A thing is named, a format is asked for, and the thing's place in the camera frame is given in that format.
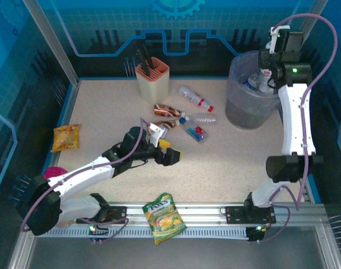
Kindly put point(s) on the yellow snack bag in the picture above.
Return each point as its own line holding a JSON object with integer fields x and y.
{"x": 65, "y": 137}

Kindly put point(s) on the clear bottle with red cap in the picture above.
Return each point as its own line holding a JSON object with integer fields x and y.
{"x": 193, "y": 96}

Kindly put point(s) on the cream and orange knife block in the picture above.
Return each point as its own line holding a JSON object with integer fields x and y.
{"x": 153, "y": 89}

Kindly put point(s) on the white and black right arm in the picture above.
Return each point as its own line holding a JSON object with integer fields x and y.
{"x": 295, "y": 120}

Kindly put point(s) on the translucent purple trash bin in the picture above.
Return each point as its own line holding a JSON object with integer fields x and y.
{"x": 243, "y": 112}

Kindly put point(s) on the green candy bag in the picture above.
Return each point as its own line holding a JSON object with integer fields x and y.
{"x": 163, "y": 218}

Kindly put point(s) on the clear plastic bottle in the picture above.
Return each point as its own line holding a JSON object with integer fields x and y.
{"x": 205, "y": 119}

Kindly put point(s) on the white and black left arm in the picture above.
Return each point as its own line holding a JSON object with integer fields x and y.
{"x": 83, "y": 173}

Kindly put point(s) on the aluminium mounting rail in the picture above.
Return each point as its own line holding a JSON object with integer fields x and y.
{"x": 204, "y": 215}

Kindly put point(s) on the pink round lid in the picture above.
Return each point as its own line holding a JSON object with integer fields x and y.
{"x": 54, "y": 171}

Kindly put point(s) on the aluminium frame post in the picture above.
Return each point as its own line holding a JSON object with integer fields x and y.
{"x": 316, "y": 11}
{"x": 51, "y": 36}

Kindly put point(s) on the black connector block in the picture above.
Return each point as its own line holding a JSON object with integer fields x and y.
{"x": 99, "y": 234}
{"x": 254, "y": 234}

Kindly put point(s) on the clear case with toothbrushes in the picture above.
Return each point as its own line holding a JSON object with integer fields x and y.
{"x": 197, "y": 131}

